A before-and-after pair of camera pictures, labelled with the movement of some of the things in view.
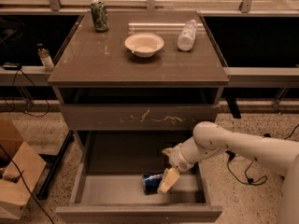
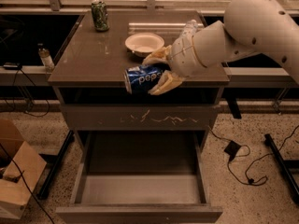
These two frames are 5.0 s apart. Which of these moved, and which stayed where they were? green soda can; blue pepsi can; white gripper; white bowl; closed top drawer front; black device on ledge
Moved: white gripper; blue pepsi can
Stayed: white bowl; closed top drawer front; black device on ledge; green soda can
